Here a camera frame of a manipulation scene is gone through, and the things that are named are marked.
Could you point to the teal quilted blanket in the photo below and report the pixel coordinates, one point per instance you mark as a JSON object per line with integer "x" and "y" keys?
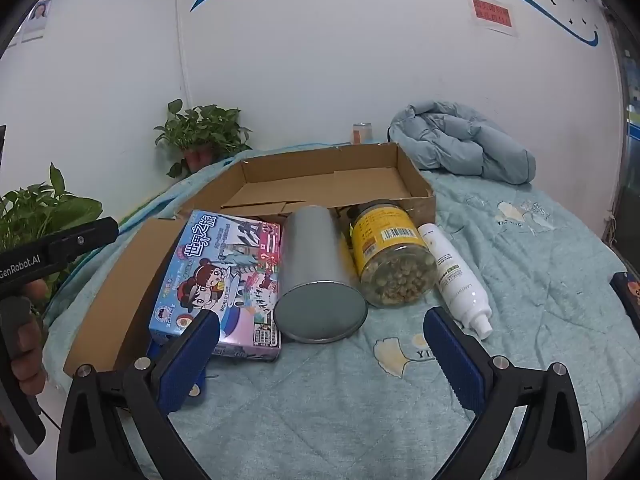
{"x": 525, "y": 285}

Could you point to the white spray bottle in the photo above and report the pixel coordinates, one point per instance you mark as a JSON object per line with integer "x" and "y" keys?
{"x": 452, "y": 275}

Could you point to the large cardboard box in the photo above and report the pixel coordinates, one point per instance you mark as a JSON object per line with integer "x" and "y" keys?
{"x": 300, "y": 180}

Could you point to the red wall notice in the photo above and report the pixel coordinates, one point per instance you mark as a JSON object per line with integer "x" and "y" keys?
{"x": 492, "y": 14}

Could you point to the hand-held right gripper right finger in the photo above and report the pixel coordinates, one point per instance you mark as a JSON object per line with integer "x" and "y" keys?
{"x": 452, "y": 355}

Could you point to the person's left hand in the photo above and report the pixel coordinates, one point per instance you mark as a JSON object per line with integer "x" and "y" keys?
{"x": 27, "y": 355}

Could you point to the small potted green plant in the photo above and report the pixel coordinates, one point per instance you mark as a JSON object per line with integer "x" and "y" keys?
{"x": 200, "y": 125}

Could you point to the large leafy green plant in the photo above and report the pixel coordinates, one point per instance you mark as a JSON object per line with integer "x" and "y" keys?
{"x": 45, "y": 215}

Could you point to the light blue puffy jacket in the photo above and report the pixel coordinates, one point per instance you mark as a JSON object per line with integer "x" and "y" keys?
{"x": 460, "y": 140}

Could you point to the white wall conduit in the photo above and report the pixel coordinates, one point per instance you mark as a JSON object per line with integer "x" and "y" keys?
{"x": 181, "y": 35}

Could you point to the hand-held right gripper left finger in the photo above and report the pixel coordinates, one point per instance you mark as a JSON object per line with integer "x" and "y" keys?
{"x": 197, "y": 340}

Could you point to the orange label glass jar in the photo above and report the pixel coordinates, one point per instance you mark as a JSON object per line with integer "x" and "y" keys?
{"x": 362, "y": 133}

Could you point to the yellow label jar black lid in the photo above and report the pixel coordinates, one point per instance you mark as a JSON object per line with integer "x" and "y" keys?
{"x": 385, "y": 240}

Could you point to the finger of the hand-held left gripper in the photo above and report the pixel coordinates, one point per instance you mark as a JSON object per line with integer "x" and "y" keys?
{"x": 85, "y": 240}

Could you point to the glass door frame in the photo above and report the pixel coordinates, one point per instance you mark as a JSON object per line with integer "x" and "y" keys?
{"x": 631, "y": 110}

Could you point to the white photo notice sheet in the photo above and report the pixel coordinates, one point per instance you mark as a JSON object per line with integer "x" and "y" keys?
{"x": 37, "y": 17}

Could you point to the colourful cartoon board game box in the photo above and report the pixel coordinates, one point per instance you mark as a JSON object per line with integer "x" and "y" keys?
{"x": 215, "y": 260}

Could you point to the silver metal can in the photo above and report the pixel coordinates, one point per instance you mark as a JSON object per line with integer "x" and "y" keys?
{"x": 315, "y": 260}

